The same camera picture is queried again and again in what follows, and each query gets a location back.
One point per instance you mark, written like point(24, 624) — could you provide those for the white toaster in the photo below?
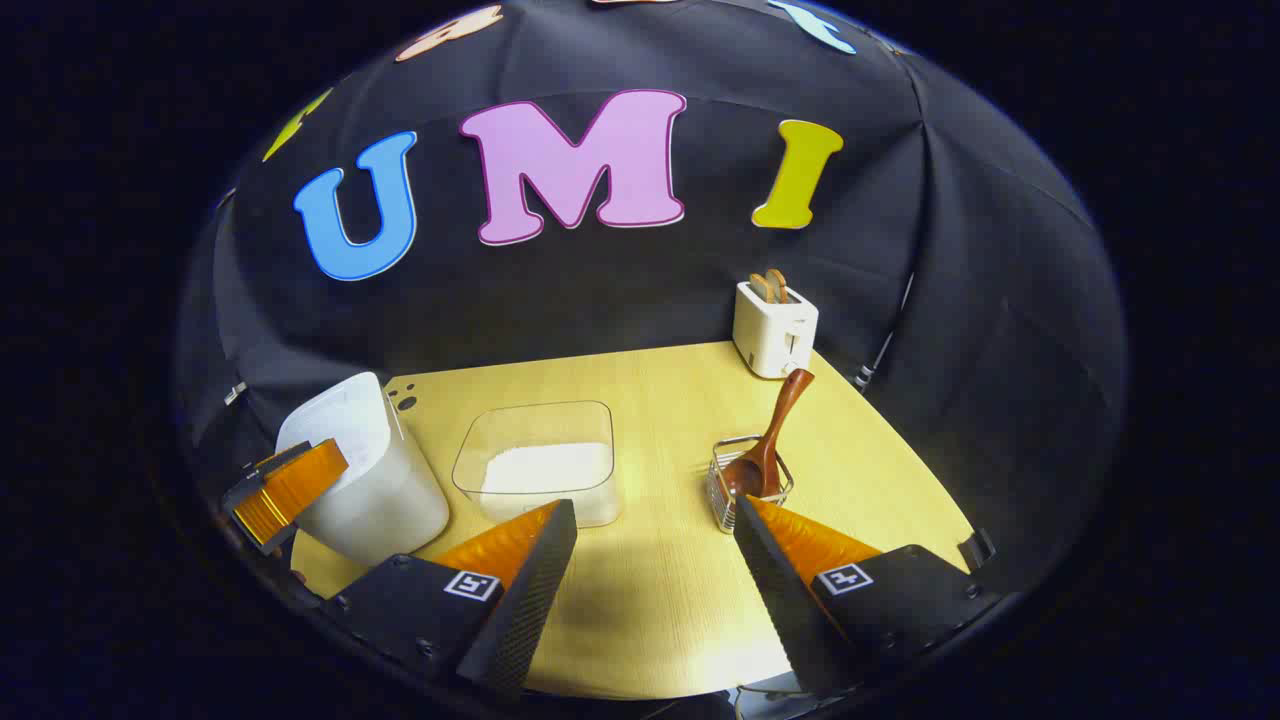
point(770, 335)

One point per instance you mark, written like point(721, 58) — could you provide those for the white rice cooker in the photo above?
point(380, 490)

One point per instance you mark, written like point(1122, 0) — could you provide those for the white cloth clip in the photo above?
point(235, 394)

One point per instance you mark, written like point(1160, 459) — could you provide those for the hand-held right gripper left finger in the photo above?
point(530, 600)

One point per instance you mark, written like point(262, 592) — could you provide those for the white rice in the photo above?
point(545, 468)

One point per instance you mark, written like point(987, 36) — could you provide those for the toasted bread slice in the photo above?
point(779, 284)
point(762, 290)

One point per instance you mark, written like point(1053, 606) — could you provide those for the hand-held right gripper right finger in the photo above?
point(780, 600)

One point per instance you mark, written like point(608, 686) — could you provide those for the clear plastic container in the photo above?
point(535, 425)

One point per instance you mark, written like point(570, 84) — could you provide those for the black table clamp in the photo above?
point(977, 550)

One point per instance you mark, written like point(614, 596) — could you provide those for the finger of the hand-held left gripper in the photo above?
point(295, 488)

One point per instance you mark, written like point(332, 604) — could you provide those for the black backdrop cloth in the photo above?
point(640, 290)

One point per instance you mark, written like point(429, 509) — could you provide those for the brown wooden spoon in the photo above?
point(770, 440)

